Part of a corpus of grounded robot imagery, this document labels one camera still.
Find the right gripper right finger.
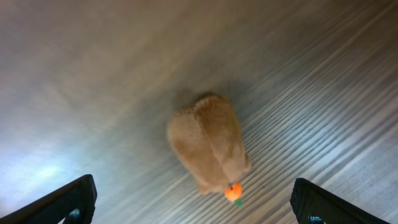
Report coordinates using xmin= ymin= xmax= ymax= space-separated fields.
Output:
xmin=290 ymin=178 xmax=388 ymax=224

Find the brown plush toy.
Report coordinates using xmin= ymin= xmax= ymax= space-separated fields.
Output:
xmin=167 ymin=93 xmax=251 ymax=207

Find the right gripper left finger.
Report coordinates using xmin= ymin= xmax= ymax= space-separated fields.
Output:
xmin=1 ymin=174 xmax=97 ymax=224

